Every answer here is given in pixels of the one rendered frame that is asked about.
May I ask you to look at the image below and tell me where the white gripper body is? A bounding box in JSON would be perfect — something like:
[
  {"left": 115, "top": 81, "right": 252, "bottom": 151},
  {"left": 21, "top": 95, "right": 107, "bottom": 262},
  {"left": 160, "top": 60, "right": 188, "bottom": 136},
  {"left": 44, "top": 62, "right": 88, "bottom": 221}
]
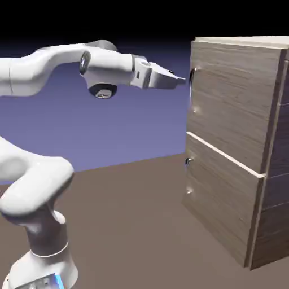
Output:
[{"left": 147, "top": 62, "right": 179, "bottom": 90}]

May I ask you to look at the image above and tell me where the long curved metal handle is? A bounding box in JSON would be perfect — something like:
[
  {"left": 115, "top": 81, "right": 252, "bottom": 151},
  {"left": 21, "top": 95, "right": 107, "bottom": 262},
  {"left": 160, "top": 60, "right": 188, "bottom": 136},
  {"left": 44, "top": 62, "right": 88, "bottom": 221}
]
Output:
[{"left": 189, "top": 67, "right": 198, "bottom": 113}]

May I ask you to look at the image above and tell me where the grey wood cabinet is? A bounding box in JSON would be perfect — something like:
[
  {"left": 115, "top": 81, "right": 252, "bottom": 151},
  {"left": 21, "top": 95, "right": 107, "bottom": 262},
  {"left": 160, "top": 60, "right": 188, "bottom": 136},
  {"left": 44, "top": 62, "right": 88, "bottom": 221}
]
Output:
[{"left": 182, "top": 36, "right": 289, "bottom": 271}]

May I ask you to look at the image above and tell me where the large grey wood cabinet door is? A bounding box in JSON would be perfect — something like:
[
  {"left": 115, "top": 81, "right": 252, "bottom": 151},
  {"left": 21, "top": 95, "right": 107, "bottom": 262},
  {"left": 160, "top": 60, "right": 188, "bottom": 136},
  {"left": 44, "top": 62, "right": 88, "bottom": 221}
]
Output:
[{"left": 187, "top": 41, "right": 283, "bottom": 174}]

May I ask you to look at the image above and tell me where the short curved metal handle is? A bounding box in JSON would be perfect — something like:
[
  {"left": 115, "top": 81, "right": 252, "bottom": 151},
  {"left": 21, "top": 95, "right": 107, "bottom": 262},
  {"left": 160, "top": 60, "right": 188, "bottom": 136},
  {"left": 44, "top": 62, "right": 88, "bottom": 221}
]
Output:
[{"left": 184, "top": 157, "right": 194, "bottom": 195}]

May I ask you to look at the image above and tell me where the small grey wood cabinet door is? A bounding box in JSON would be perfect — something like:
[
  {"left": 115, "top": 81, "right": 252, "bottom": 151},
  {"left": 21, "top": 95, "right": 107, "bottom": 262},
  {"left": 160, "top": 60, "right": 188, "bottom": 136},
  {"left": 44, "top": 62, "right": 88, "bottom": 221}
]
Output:
[{"left": 182, "top": 132, "right": 265, "bottom": 269}]

